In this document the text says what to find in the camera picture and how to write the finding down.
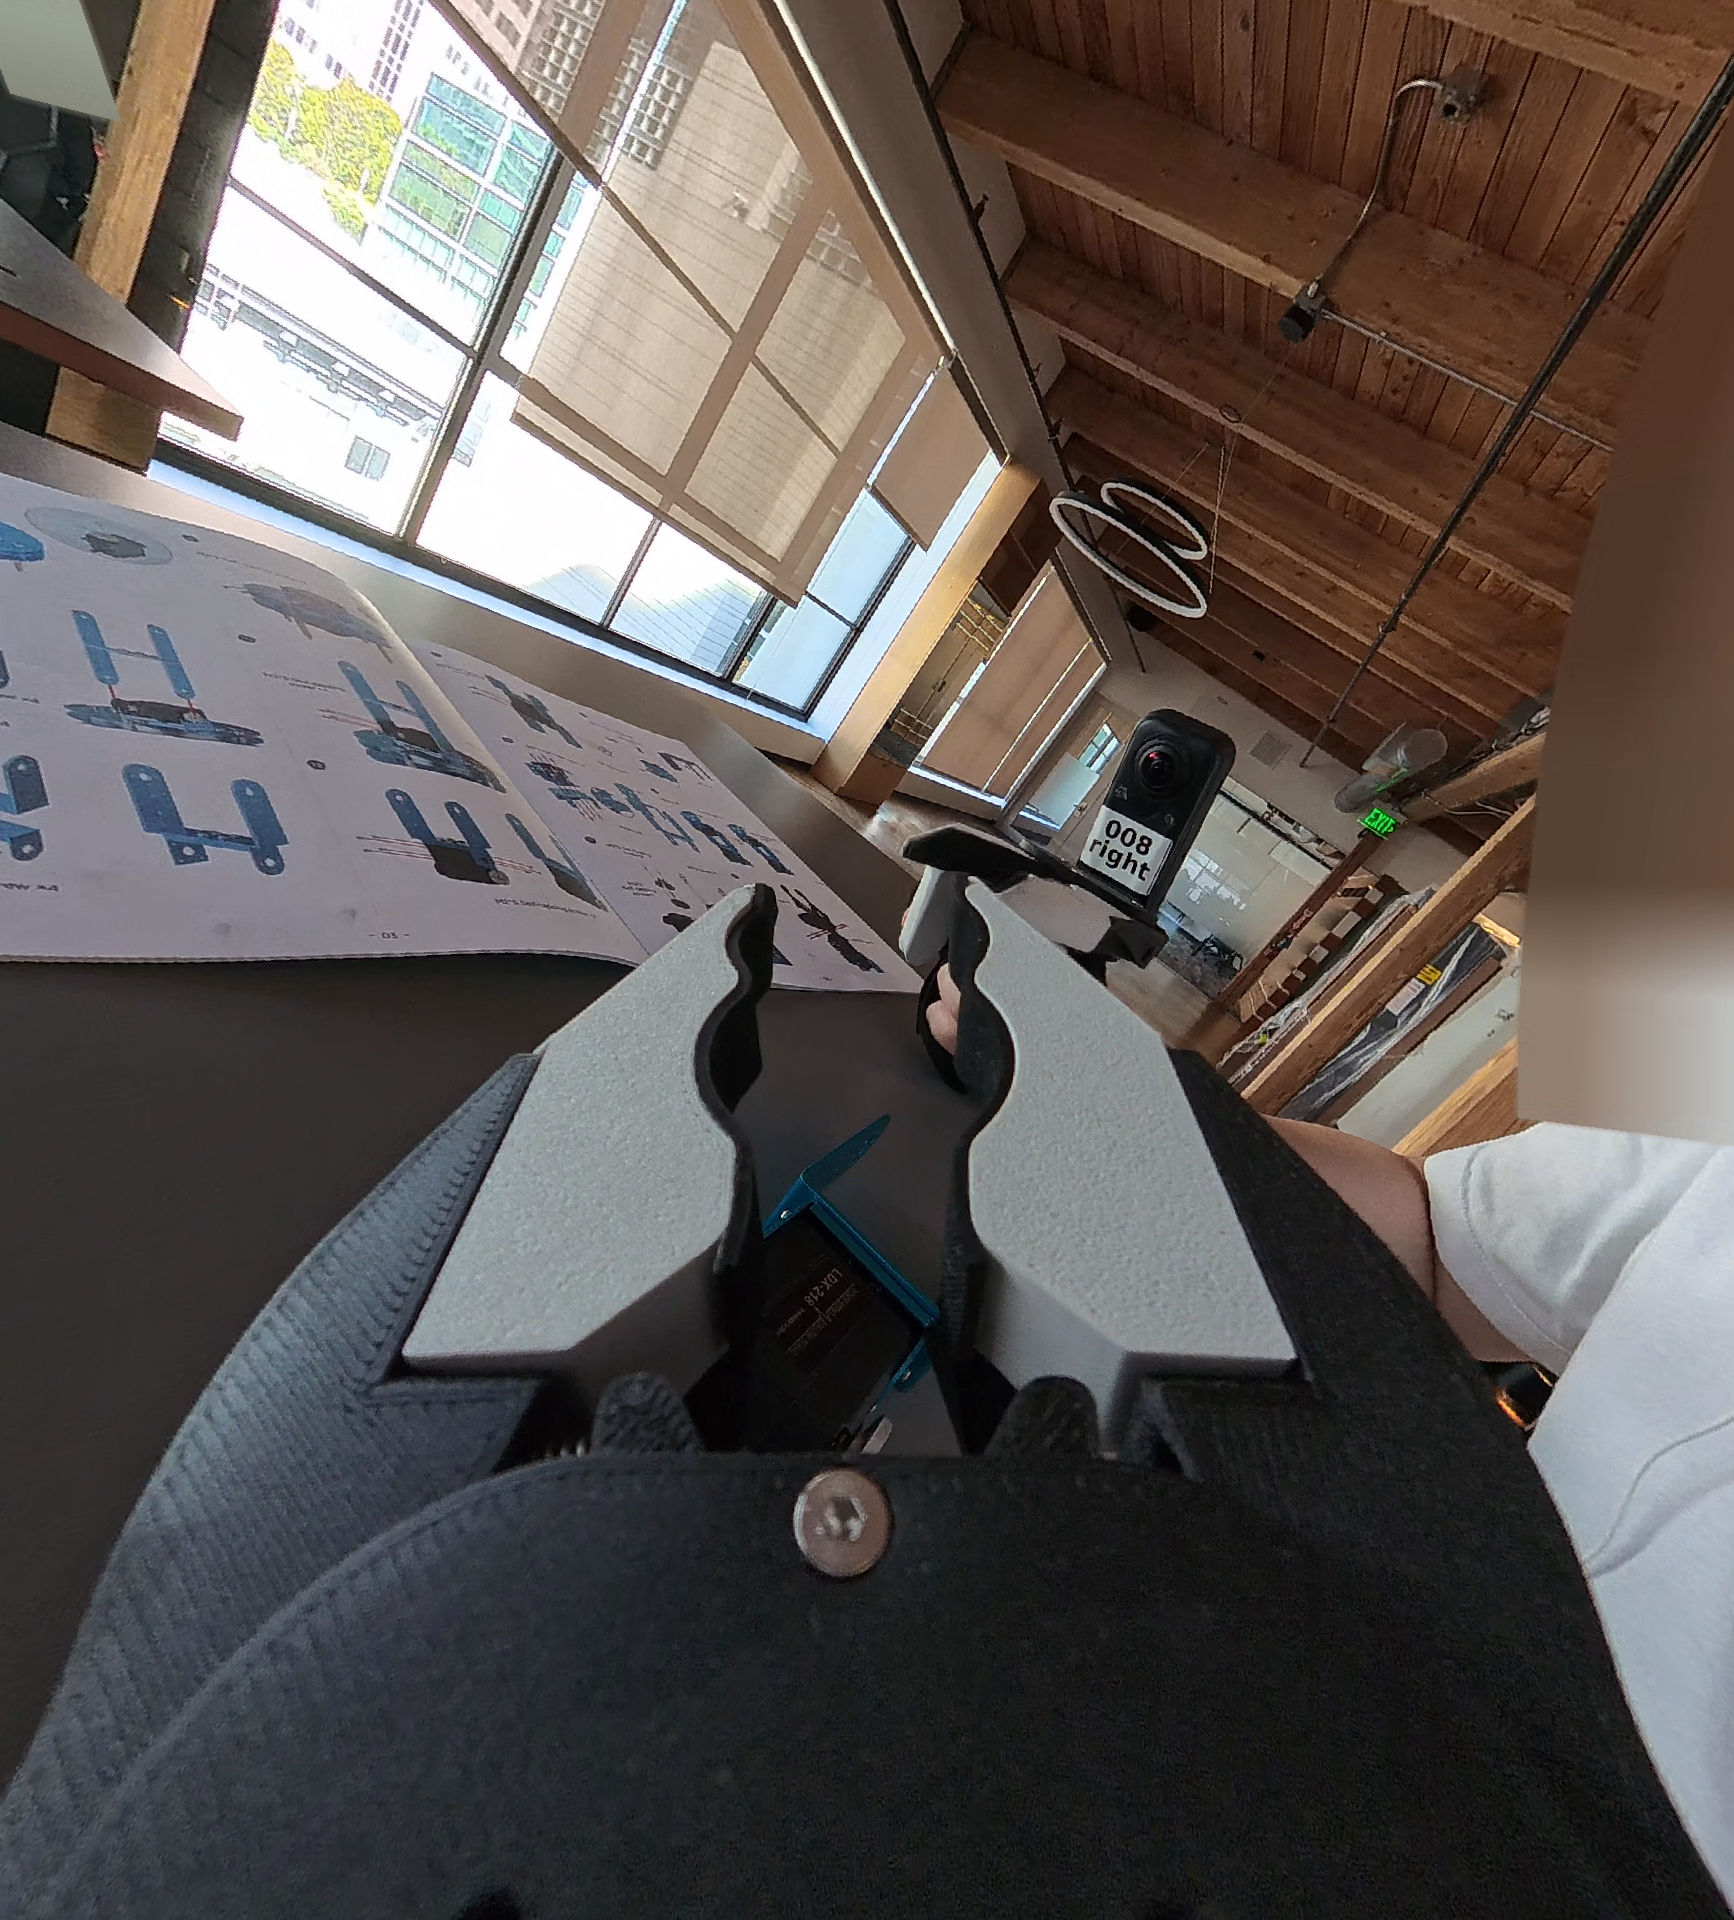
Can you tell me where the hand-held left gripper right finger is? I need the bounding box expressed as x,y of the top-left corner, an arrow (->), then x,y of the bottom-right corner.
937,876 -> 1304,1464

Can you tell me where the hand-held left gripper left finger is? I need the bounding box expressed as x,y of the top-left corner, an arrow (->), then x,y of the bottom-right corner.
397,882 -> 781,1391

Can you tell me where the black servo with blue bracket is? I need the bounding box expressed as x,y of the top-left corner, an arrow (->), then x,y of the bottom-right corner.
724,1113 -> 947,1454

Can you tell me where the person's right forearm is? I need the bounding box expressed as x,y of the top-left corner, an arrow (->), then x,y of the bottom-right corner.
1259,1115 -> 1442,1361

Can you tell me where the dark brown desk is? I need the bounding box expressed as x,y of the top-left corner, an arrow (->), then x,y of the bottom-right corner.
0,383 -> 982,1908

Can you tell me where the glass office partition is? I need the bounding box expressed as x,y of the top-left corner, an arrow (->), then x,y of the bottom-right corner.
1164,792 -> 1372,963

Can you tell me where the diagonal wooden beam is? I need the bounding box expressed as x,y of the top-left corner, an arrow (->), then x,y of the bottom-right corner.
1233,794 -> 1541,1120

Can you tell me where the small beige roller shade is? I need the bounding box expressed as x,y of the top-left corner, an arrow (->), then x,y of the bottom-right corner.
865,366 -> 1011,558

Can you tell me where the printed assembly instruction sheet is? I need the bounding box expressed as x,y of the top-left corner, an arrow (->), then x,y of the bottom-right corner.
0,442 -> 925,997

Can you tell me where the large beige roller shade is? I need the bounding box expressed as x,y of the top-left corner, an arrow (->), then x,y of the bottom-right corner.
438,0 -> 952,610

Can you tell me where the metal conduit with junction box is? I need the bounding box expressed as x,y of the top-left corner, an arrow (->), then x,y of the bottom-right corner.
1277,62 -> 1620,451

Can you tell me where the large glass window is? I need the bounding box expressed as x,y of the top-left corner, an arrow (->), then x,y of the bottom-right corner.
154,0 -> 1011,708

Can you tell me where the dark table with wooden edge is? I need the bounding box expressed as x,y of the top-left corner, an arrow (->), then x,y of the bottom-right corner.
0,146 -> 247,441

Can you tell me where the black office chair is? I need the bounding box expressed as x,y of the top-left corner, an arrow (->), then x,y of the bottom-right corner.
0,31 -> 111,250

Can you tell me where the silver air duct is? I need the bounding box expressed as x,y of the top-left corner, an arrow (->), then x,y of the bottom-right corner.
1332,724 -> 1453,821

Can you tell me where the double ring pendant lamp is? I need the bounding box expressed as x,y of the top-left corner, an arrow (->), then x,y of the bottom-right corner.
1046,476 -> 1213,622

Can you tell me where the wooden post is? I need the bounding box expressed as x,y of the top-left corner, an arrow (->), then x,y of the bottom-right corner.
43,0 -> 284,474

